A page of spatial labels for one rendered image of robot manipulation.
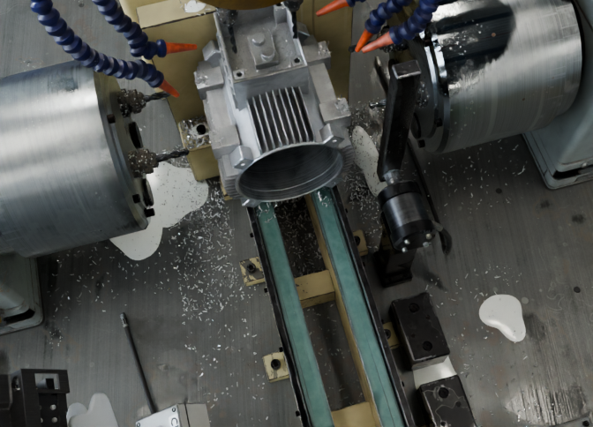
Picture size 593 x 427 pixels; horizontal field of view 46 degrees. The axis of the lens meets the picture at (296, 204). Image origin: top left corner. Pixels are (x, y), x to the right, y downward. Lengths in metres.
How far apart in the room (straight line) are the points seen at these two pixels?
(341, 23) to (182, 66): 0.24
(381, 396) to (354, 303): 0.13
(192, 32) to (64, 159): 0.25
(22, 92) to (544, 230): 0.83
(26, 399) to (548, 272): 0.82
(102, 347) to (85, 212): 0.31
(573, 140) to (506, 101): 0.20
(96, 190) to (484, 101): 0.51
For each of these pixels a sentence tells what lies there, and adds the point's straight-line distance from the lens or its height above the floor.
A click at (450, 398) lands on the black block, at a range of 1.04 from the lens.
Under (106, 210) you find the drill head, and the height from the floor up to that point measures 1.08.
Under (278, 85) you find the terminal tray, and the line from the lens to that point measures 0.92.
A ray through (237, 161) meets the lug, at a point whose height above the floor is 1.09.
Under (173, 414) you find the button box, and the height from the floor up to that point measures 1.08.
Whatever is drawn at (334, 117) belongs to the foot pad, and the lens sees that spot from 0.94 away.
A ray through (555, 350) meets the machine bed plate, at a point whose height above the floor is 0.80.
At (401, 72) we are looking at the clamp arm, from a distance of 0.77.
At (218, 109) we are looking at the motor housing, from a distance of 0.97.
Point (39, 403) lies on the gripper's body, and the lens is 0.70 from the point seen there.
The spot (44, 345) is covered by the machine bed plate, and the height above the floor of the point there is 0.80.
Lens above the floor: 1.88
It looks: 65 degrees down
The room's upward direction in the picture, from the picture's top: 5 degrees counter-clockwise
